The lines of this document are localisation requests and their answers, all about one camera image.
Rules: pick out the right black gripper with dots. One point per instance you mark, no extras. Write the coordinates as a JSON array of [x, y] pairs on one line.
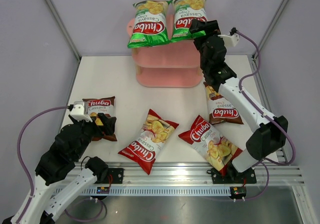
[[211, 28]]

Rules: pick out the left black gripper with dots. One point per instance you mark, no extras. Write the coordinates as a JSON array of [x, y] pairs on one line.
[[108, 123]]

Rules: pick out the brown chuba chips bag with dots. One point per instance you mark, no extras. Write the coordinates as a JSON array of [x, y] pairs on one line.
[[220, 110], [106, 106]]

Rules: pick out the green Chuba chips bag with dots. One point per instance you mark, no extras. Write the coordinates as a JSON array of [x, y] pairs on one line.
[[149, 28], [184, 12]]

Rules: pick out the red Chuba chips bag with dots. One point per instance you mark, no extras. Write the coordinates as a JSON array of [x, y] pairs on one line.
[[146, 147], [213, 146]]

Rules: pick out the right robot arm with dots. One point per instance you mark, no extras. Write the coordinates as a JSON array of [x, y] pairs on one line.
[[269, 133]]

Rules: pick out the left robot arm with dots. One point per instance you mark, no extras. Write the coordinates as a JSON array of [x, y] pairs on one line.
[[40, 205]]

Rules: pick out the pink three-tier shelf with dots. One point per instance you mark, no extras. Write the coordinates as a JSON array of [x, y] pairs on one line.
[[171, 65]]

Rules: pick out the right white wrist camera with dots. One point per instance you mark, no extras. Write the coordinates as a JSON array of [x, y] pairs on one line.
[[231, 39]]

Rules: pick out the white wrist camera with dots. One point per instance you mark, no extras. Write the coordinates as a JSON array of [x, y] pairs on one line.
[[79, 111], [231, 39]]

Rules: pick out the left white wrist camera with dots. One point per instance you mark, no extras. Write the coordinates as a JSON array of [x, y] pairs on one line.
[[79, 111]]

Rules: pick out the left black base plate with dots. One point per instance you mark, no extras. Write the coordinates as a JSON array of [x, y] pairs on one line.
[[114, 175]]

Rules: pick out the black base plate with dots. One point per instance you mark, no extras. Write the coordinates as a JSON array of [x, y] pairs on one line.
[[114, 175], [232, 177]]

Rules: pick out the white slotted cable duct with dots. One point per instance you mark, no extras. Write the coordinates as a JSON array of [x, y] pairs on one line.
[[100, 191]]

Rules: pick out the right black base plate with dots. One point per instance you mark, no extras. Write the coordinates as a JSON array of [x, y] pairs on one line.
[[232, 177]]

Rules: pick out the aluminium mounting rail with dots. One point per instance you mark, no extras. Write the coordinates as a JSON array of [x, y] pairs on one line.
[[195, 174]]

